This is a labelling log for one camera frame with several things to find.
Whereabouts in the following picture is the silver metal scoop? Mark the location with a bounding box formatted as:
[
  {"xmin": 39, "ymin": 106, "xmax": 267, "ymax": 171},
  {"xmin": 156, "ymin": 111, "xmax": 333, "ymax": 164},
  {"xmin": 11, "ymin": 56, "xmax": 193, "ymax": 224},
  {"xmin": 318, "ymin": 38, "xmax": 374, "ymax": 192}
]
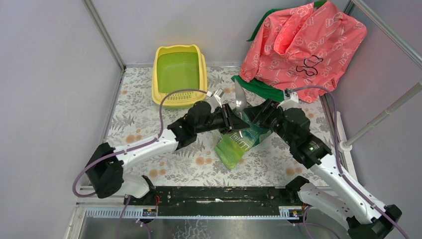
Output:
[{"xmin": 234, "ymin": 80, "xmax": 247, "ymax": 114}]

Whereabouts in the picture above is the green litter bag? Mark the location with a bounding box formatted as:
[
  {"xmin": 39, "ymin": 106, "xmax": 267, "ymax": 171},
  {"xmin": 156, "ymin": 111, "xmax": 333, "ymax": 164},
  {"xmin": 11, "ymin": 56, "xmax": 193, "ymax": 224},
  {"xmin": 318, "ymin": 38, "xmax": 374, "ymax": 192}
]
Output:
[{"xmin": 214, "ymin": 113, "xmax": 271, "ymax": 170}]

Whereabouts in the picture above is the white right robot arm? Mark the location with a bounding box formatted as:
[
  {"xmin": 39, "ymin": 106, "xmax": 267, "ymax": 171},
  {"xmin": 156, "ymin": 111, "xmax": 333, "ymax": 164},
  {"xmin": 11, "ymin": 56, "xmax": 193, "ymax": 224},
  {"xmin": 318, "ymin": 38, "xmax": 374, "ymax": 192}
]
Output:
[{"xmin": 243, "ymin": 100, "xmax": 402, "ymax": 239}]

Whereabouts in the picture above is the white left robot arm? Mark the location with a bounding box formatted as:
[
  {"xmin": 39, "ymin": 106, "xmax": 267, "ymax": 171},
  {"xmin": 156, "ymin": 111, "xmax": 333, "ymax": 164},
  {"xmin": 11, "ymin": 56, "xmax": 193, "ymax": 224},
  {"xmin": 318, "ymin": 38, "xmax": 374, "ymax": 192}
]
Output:
[{"xmin": 84, "ymin": 101, "xmax": 232, "ymax": 199}]

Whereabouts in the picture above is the yellow litter box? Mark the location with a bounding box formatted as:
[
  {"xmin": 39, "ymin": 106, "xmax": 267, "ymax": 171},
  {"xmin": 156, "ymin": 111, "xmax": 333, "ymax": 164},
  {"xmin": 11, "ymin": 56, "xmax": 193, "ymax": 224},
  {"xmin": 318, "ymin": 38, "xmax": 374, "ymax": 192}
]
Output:
[{"xmin": 151, "ymin": 44, "xmax": 208, "ymax": 109}]

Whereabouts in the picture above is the green cloth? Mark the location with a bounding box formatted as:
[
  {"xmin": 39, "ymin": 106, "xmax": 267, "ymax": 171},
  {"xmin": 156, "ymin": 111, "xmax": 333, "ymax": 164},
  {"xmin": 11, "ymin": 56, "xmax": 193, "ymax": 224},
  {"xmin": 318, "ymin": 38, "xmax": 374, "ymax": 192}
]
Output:
[{"xmin": 232, "ymin": 0, "xmax": 335, "ymax": 103}]

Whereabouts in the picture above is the white metal pole stand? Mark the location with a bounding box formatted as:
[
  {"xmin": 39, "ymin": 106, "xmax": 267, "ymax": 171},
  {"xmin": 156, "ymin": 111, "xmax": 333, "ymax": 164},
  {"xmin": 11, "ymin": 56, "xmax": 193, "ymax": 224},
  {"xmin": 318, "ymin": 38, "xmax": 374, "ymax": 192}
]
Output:
[{"xmin": 333, "ymin": 80, "xmax": 422, "ymax": 180}]

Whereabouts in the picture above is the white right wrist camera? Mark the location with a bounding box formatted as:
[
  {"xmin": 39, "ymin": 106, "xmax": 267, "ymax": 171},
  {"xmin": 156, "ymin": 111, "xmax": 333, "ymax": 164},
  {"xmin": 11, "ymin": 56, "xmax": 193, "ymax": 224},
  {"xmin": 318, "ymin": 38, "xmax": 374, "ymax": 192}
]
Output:
[{"xmin": 278, "ymin": 89, "xmax": 299, "ymax": 110}]

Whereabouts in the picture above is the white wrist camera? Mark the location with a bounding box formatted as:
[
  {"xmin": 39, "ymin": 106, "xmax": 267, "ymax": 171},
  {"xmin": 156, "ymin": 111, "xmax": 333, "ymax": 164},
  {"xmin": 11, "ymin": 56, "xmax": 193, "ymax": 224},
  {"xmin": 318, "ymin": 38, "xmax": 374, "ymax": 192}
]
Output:
[
  {"xmin": 278, "ymin": 89, "xmax": 299, "ymax": 110},
  {"xmin": 206, "ymin": 88, "xmax": 224, "ymax": 108}
]

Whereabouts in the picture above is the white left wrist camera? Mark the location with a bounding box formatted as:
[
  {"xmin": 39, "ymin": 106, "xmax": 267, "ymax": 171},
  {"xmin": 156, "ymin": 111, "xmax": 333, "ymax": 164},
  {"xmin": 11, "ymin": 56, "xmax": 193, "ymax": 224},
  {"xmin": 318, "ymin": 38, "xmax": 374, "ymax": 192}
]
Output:
[{"xmin": 206, "ymin": 88, "xmax": 224, "ymax": 108}]

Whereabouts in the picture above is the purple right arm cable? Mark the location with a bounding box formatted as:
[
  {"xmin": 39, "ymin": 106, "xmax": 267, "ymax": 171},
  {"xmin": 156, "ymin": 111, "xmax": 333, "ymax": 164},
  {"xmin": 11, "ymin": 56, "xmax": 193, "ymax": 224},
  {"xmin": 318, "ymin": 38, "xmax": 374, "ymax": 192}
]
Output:
[{"xmin": 284, "ymin": 86, "xmax": 410, "ymax": 239}]

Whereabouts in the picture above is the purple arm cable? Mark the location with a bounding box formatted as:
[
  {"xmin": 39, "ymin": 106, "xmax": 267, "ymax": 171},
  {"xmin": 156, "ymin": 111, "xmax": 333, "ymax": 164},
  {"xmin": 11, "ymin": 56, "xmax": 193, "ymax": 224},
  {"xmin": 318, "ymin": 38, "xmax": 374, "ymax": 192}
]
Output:
[
  {"xmin": 72, "ymin": 89, "xmax": 213, "ymax": 239},
  {"xmin": 284, "ymin": 86, "xmax": 410, "ymax": 239}
]

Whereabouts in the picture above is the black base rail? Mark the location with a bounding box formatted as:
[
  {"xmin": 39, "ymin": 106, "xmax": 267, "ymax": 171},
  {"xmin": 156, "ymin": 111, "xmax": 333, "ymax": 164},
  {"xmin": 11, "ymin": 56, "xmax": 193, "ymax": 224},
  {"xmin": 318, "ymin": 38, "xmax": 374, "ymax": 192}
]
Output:
[{"xmin": 124, "ymin": 186, "xmax": 305, "ymax": 217}]

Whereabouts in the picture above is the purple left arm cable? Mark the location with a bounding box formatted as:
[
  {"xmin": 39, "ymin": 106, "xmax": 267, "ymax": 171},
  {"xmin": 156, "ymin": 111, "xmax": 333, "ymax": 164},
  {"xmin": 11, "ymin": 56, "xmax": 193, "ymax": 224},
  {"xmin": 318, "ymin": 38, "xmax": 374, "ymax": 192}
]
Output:
[{"xmin": 72, "ymin": 89, "xmax": 213, "ymax": 239}]

